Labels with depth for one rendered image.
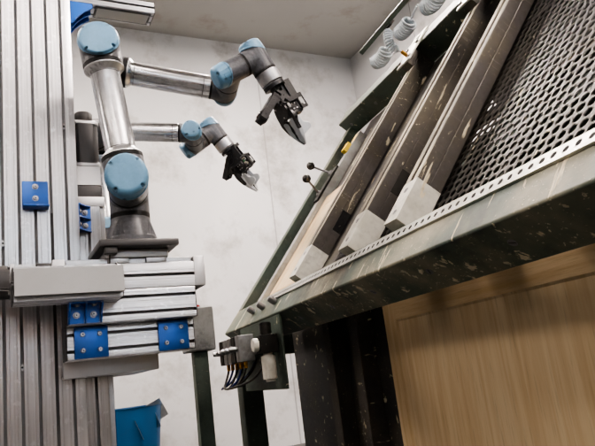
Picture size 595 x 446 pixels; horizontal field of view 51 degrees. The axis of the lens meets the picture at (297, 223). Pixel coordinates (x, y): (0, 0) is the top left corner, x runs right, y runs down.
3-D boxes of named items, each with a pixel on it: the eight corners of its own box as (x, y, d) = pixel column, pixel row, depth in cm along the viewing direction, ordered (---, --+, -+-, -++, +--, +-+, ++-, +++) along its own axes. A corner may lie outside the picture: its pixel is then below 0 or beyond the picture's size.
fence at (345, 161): (263, 310, 252) (255, 304, 252) (362, 139, 290) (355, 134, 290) (266, 308, 248) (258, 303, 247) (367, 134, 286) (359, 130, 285)
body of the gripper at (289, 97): (310, 106, 193) (289, 73, 193) (289, 116, 189) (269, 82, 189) (299, 117, 200) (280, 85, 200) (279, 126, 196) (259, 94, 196)
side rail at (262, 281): (258, 324, 276) (238, 311, 274) (362, 143, 320) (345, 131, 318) (262, 322, 270) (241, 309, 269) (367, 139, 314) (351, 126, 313)
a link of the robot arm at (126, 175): (152, 204, 182) (117, 41, 193) (152, 189, 168) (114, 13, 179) (111, 212, 179) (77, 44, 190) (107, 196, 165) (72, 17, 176)
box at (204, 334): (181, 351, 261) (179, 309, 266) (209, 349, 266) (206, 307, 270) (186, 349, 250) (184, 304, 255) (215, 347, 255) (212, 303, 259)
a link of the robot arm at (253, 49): (233, 54, 196) (255, 43, 199) (251, 83, 196) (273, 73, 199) (237, 43, 189) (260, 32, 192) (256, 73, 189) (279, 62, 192)
